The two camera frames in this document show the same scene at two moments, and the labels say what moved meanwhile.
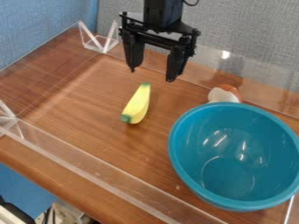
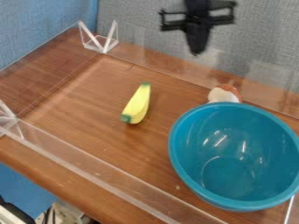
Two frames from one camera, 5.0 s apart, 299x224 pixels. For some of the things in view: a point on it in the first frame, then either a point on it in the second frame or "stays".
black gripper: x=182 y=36 → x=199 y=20
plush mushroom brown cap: x=225 y=94 stays
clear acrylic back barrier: x=254 y=58 stays
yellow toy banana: x=135 y=109 stays
